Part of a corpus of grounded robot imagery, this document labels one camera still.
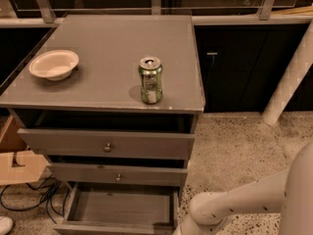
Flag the grey bottom drawer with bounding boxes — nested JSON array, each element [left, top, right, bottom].
[[55, 182, 178, 235]]

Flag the grey drawer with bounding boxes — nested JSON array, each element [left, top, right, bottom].
[[19, 111, 195, 160], [48, 156, 187, 187], [55, 182, 178, 235]]

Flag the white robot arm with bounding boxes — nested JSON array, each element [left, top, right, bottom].
[[173, 143, 313, 235]]

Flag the grey drawer cabinet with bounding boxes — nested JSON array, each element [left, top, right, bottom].
[[0, 14, 206, 208]]

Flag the grey middle drawer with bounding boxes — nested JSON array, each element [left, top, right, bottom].
[[48, 156, 187, 187]]

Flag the grey top drawer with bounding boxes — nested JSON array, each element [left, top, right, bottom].
[[19, 111, 195, 160]]

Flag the green soda can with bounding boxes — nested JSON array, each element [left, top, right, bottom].
[[138, 56, 162, 104]]

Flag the white paper bowl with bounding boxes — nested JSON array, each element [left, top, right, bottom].
[[28, 50, 79, 81]]

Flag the white diagonal pillar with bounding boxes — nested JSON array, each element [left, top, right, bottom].
[[261, 21, 313, 125]]

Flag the brown cardboard piece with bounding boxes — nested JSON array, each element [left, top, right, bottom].
[[0, 151, 51, 186]]

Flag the wooden panel at left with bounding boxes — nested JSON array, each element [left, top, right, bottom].
[[0, 116, 26, 153]]

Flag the white shoe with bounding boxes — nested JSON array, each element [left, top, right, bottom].
[[0, 216, 14, 235]]

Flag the blue cables on floor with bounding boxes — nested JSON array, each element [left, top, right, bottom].
[[0, 174, 71, 224]]

